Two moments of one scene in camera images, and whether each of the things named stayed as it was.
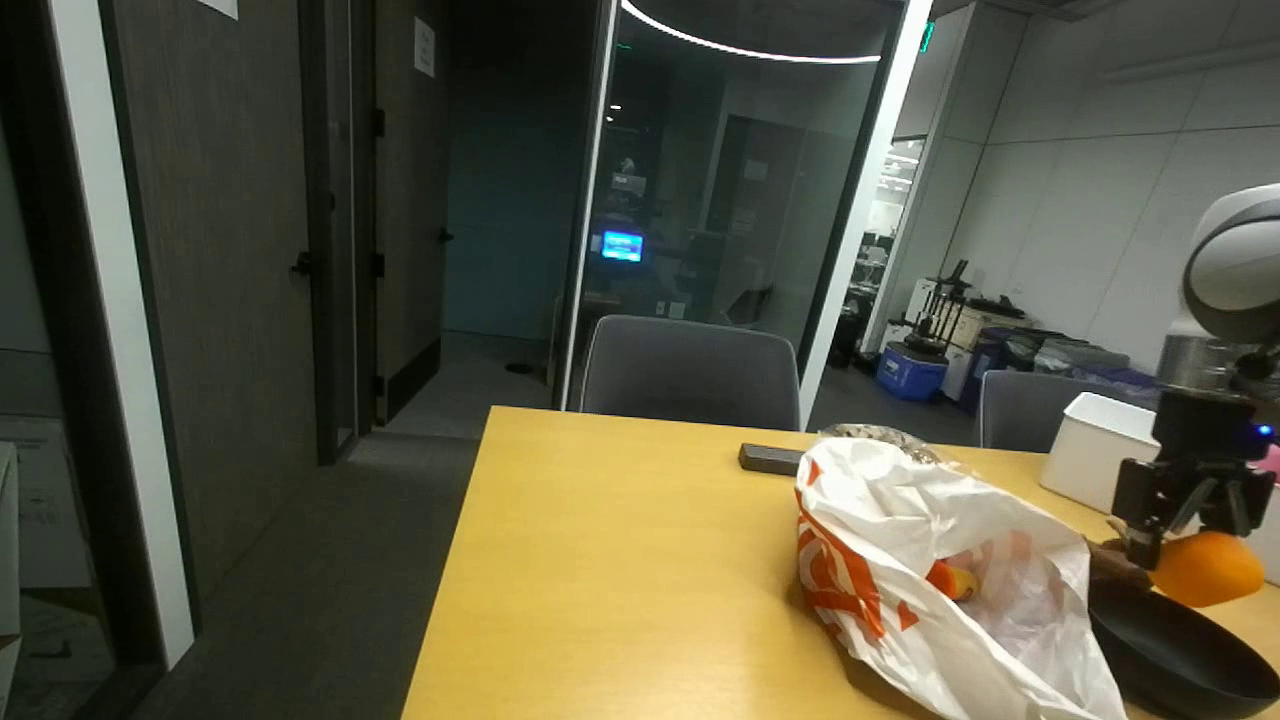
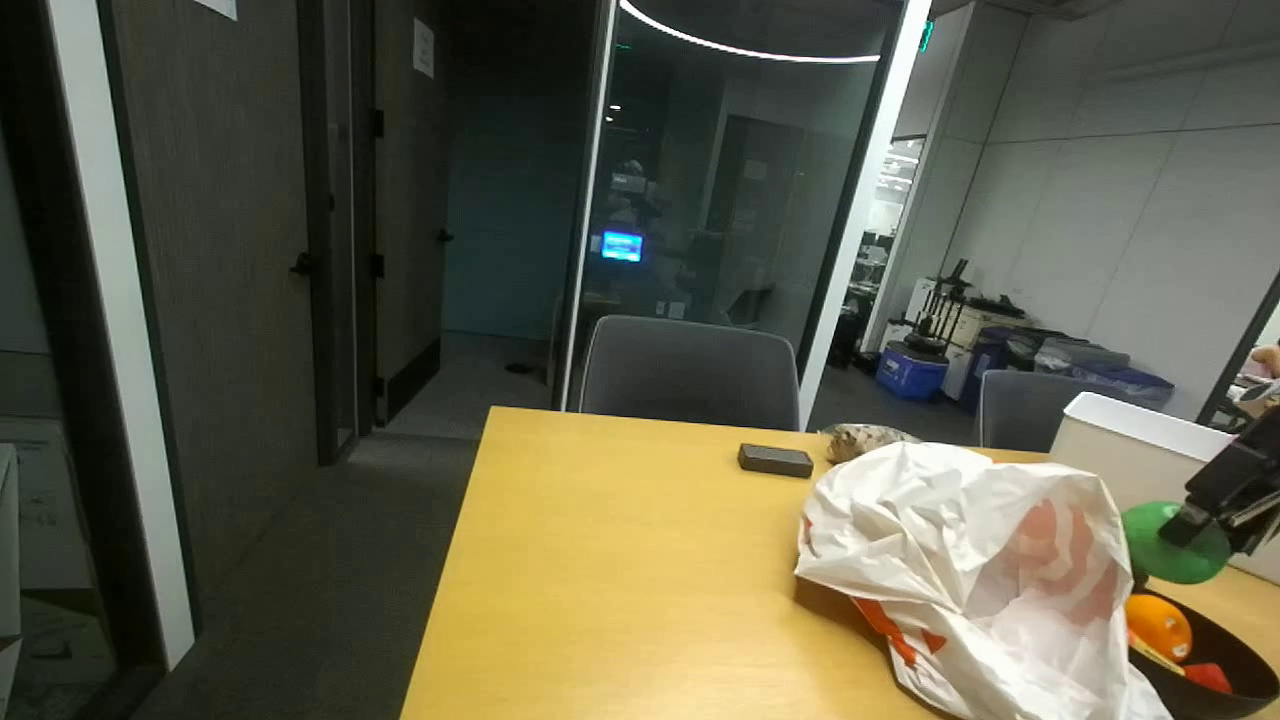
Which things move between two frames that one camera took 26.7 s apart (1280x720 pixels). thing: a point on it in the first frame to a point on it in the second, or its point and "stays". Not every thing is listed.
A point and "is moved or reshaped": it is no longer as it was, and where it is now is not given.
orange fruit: x=1210 y=567 to x=1157 y=626
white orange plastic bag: x=949 y=580 is moved or reshaped
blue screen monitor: x=620 y=247 stays
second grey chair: x=1016 y=408 stays
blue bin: x=911 y=372 stays
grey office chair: x=684 y=369 stays
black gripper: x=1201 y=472 to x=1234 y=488
